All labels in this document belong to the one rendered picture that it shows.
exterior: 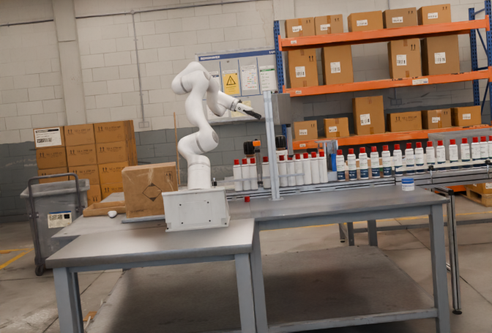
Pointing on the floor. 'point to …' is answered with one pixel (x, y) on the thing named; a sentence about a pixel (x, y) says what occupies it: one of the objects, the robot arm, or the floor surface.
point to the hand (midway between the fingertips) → (258, 116)
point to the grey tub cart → (53, 211)
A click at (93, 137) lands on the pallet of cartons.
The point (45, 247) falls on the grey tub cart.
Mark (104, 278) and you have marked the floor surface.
